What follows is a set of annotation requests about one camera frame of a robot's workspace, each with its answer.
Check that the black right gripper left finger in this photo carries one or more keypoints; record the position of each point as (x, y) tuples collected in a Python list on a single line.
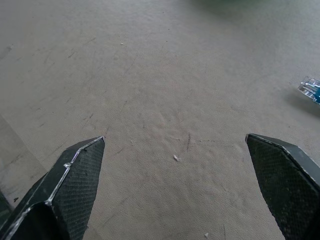
[(70, 190)]

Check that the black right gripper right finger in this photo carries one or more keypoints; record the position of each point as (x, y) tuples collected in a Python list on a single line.
[(285, 185)]

